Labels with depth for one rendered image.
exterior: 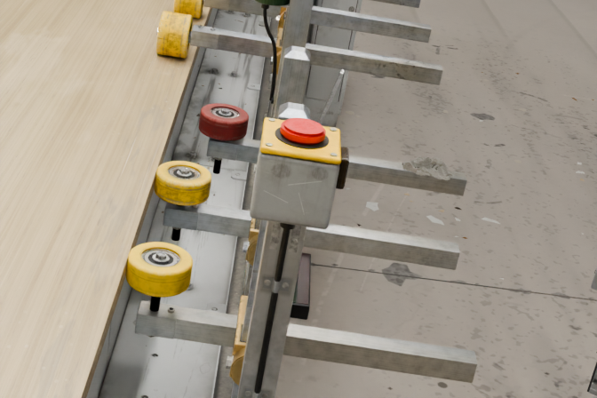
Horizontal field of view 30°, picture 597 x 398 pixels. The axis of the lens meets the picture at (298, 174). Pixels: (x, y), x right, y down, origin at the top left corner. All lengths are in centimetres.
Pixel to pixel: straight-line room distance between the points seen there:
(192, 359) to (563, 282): 200
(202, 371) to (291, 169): 78
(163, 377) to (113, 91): 50
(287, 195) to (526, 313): 239
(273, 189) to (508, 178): 324
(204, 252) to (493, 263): 168
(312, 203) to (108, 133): 79
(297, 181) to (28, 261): 50
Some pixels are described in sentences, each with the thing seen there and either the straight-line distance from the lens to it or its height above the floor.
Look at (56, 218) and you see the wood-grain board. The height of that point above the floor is 90.
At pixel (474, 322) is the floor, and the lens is 320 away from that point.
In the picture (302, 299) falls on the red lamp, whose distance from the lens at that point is 174.
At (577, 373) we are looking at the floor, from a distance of 311.
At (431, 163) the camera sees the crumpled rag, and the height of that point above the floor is 88.
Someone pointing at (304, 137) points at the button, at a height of 123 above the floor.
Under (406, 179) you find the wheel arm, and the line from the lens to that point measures 187.
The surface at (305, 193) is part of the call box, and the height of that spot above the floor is 118.
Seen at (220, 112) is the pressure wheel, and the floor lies 91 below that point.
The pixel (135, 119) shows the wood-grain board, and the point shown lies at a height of 90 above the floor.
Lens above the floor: 160
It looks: 25 degrees down
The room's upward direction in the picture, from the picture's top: 10 degrees clockwise
